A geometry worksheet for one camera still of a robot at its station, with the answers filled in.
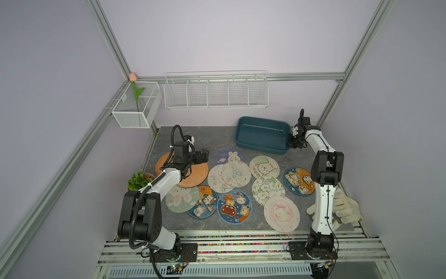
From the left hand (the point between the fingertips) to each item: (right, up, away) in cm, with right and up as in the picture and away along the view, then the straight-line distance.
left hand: (202, 153), depth 91 cm
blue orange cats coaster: (+54, -16, +6) cm, 56 cm away
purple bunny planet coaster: (+14, -3, +16) cm, 21 cm away
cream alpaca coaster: (+35, -8, +12) cm, 38 cm away
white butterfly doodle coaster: (+7, -16, +6) cm, 18 cm away
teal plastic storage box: (+37, +11, +27) cm, 48 cm away
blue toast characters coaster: (+17, -27, -4) cm, 32 cm away
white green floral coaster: (+35, -19, +3) cm, 40 cm away
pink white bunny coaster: (+40, -30, -6) cm, 51 cm away
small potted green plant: (-28, -13, -12) cm, 33 cm away
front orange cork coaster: (-4, -13, +6) cm, 15 cm away
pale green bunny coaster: (-11, -24, -1) cm, 27 cm away
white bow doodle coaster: (+19, -13, +8) cm, 24 cm away
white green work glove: (+70, -27, -8) cm, 76 cm away
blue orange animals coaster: (+3, -26, -3) cm, 26 cm away
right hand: (+51, +6, +17) cm, 54 cm away
